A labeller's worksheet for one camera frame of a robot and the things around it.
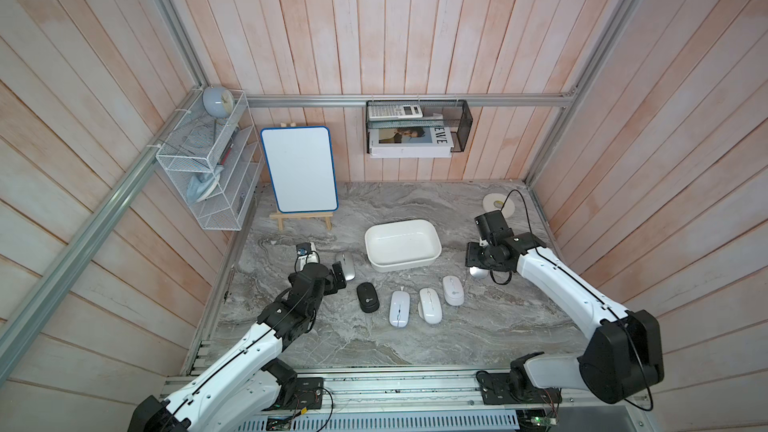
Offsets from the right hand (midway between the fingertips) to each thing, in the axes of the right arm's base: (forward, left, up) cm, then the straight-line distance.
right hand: (475, 254), depth 87 cm
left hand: (-7, +43, +2) cm, 44 cm away
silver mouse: (+1, +39, -9) cm, 40 cm away
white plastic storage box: (+9, +21, -10) cm, 25 cm away
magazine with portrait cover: (+31, +16, +17) cm, 39 cm away
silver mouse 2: (-6, +1, +1) cm, 7 cm away
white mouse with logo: (-8, +6, -8) cm, 13 cm away
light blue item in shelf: (+11, +79, +19) cm, 82 cm away
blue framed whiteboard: (+23, +54, +13) cm, 60 cm away
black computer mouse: (-10, +32, -9) cm, 34 cm away
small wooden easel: (+16, +56, -2) cm, 58 cm away
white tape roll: (+30, -16, -11) cm, 36 cm away
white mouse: (-14, +22, -8) cm, 28 cm away
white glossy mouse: (-13, +13, -9) cm, 20 cm away
